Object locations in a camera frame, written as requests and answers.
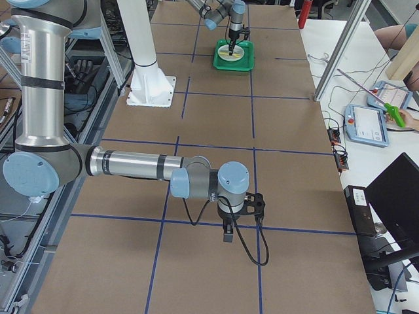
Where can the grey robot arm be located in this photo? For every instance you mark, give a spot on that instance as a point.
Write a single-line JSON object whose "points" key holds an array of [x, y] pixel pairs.
{"points": [[234, 10], [44, 159]]}

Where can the black computer box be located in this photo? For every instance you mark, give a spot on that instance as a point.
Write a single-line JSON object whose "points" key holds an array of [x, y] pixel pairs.
{"points": [[360, 211]]}

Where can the green plastic tray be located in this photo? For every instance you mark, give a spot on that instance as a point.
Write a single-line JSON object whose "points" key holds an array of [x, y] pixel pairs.
{"points": [[245, 64]]}

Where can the white round plate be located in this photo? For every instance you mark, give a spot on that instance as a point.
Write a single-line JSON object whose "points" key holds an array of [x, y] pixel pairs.
{"points": [[237, 49]]}

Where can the aluminium frame post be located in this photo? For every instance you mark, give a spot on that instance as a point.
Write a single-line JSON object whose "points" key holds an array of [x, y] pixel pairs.
{"points": [[348, 32]]}

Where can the yellow plastic spoon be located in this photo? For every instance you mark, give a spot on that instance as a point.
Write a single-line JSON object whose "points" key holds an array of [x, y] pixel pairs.
{"points": [[230, 57]]}

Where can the black monitor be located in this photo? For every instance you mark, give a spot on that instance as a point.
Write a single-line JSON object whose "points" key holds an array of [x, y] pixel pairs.
{"points": [[394, 197]]}

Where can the blue teach pendant near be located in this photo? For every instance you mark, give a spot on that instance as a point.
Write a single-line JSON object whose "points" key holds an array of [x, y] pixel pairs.
{"points": [[366, 125]]}

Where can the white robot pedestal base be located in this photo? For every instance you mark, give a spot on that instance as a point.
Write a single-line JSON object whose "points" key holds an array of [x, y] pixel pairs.
{"points": [[150, 87]]}

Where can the blue teach pendant far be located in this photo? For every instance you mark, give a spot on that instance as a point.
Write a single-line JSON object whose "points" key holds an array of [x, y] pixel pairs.
{"points": [[392, 94]]}

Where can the blue teach pendant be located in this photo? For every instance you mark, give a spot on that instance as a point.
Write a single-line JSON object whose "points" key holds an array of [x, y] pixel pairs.
{"points": [[366, 125], [392, 94]]}

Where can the red cylinder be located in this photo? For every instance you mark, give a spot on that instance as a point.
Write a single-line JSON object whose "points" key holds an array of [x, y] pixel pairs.
{"points": [[305, 10]]}

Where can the green handled reacher grabber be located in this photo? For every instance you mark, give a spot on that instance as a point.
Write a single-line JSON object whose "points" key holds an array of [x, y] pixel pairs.
{"points": [[393, 111]]}

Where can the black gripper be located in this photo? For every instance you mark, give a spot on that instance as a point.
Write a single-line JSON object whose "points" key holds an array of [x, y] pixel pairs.
{"points": [[226, 217], [233, 34]]}

